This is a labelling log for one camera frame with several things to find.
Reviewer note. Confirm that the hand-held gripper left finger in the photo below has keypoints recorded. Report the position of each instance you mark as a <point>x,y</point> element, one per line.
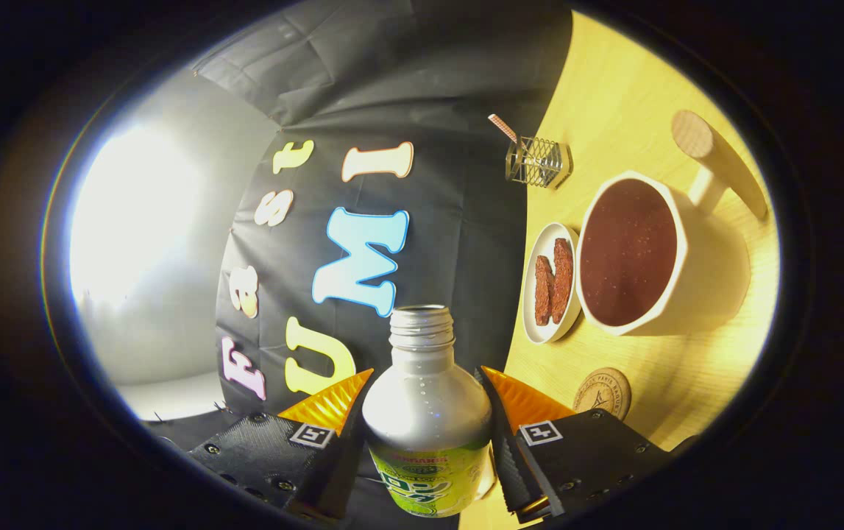
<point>341,471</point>

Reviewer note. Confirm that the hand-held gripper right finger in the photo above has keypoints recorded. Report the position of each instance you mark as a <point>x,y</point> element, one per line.
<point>510,456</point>

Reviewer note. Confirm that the silver bottle with green label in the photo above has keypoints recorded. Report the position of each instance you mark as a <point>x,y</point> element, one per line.
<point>425,412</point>

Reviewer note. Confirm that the round brown coaster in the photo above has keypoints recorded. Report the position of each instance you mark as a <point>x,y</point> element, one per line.
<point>602,394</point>

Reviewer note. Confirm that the small white plate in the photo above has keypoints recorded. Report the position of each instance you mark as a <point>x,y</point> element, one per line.
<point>530,309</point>

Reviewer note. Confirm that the brown food slice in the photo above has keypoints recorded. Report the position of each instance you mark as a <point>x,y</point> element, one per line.
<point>562,280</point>
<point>544,291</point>

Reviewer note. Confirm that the black backdrop cloth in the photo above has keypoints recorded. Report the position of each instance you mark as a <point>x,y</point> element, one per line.
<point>451,243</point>

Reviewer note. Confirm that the pink stick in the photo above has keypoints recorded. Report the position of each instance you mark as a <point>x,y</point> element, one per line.
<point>502,127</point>

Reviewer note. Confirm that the wooden table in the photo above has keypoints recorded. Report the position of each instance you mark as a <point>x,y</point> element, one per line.
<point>613,88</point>

